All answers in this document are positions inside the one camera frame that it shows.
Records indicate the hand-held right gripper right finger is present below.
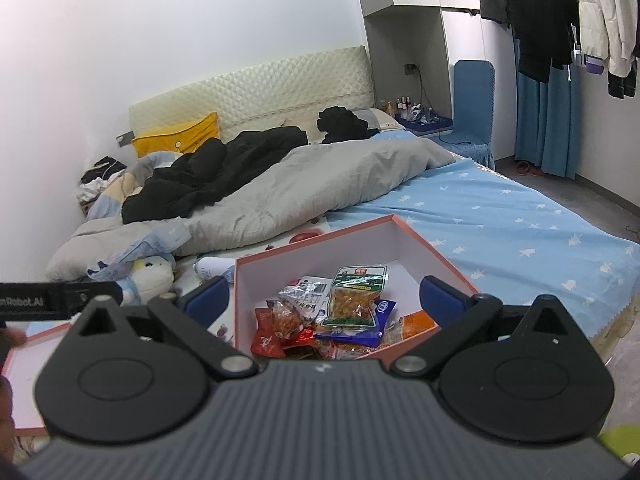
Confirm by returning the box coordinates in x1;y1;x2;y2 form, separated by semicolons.
390;274;583;378

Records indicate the orange pink cardboard box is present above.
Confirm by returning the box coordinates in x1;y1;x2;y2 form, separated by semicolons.
234;213;481;361

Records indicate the blue curtain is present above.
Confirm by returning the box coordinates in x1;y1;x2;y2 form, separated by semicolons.
514;35;583;181

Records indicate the clear packet with white label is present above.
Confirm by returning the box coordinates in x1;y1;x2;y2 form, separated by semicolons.
276;276;333;342

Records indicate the large black garment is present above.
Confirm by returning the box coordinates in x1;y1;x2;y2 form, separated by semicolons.
121;126;309;225

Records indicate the hanging white blue jacket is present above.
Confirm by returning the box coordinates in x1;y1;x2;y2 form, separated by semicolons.
575;0;640;98

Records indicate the blue covered chair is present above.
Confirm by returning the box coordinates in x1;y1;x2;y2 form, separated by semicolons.
440;60;497;171

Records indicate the small orange snack packet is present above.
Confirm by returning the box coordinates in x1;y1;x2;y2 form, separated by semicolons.
395;310;441;345

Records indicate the white spray bottle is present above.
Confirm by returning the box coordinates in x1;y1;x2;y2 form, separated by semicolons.
194;256;236;283

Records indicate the hanging black jacket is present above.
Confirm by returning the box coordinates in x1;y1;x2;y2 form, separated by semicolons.
507;0;581;83

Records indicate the light blue crumpled packaging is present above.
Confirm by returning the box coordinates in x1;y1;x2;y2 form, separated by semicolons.
87;222;191;281

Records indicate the orange pink box lid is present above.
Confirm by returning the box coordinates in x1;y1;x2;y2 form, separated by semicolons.
0;320;73;433

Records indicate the grey duvet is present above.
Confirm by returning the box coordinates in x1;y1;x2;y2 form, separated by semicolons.
46;135;457;281

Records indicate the yellow pillow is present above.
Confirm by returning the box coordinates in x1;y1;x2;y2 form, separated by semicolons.
131;112;222;158

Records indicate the green orange snack packet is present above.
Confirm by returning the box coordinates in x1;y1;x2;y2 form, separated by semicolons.
320;265;389;329

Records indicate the white blue plush penguin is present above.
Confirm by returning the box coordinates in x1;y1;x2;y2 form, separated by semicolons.
117;255;176;306

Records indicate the group of small bottles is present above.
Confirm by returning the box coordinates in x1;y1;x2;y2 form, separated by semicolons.
380;96;453;133

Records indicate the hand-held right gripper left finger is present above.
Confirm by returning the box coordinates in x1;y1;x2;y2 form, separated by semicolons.
62;275;258;381

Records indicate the person's left hand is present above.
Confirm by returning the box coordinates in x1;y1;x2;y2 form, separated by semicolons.
0;326;29;463

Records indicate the blue star bed sheet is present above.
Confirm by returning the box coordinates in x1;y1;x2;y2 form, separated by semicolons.
325;155;640;361

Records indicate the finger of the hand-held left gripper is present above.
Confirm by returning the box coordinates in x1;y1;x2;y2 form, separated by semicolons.
65;280;123;317

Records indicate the cream padded headboard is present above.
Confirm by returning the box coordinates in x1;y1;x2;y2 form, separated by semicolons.
128;45;377;153

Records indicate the blue white snack packet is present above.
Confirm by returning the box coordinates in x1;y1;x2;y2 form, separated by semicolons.
345;299;398;348

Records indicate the beige pillow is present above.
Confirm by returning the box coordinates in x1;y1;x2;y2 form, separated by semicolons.
350;106;407;136

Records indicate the small black garment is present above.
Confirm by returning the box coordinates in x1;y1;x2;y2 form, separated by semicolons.
316;106;380;145

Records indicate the yellow green object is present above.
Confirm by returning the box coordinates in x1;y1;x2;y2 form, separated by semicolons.
600;424;640;467

